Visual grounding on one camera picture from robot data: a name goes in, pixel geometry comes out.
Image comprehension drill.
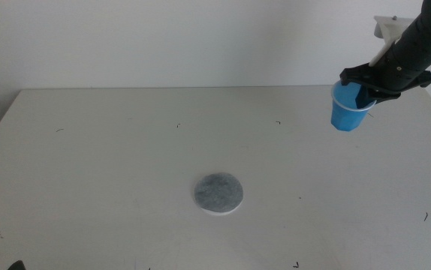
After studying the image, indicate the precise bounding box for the blue plastic cup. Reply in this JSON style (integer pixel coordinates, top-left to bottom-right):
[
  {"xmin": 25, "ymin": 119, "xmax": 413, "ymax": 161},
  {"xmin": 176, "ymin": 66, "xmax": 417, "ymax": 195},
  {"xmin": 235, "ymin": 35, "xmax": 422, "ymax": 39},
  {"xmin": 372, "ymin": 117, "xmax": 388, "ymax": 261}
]
[{"xmin": 330, "ymin": 79, "xmax": 378, "ymax": 133}]

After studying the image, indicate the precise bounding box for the round grey cup mat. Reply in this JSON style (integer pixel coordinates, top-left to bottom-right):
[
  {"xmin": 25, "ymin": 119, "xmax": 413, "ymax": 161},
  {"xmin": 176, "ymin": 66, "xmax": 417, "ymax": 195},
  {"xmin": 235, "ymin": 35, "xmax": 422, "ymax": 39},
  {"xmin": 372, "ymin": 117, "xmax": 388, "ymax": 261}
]
[{"xmin": 193, "ymin": 172, "xmax": 245, "ymax": 217}]

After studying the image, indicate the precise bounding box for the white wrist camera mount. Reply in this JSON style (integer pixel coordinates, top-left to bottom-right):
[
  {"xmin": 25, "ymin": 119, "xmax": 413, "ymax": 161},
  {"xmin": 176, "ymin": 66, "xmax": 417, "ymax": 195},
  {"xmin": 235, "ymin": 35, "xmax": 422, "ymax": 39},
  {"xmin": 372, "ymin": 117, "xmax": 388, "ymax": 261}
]
[{"xmin": 368, "ymin": 15, "xmax": 414, "ymax": 68}]

